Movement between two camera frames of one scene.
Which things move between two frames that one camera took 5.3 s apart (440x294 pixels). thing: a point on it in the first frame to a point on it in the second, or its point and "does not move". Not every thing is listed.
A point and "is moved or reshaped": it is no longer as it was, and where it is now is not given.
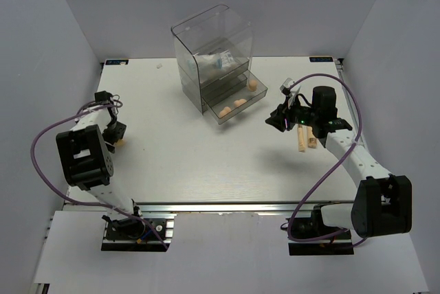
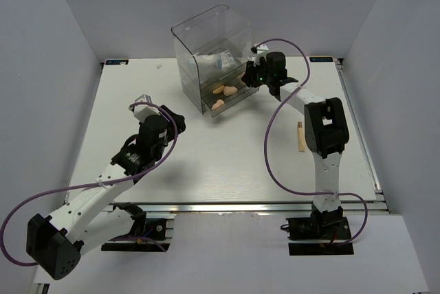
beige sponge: x=226 y=110 to x=219 y=102
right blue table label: x=321 y=59 does not move
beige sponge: x=237 y=103 to x=218 y=90
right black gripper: x=277 y=119 to x=249 y=77
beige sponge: x=253 y=84 is moved or reshaped
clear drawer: x=238 y=95 is moved or reshaped
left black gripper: x=119 y=131 to x=178 y=119
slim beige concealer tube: x=302 y=141 does not move
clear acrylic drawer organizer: x=214 y=55 does not move
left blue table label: x=116 y=62 does not move
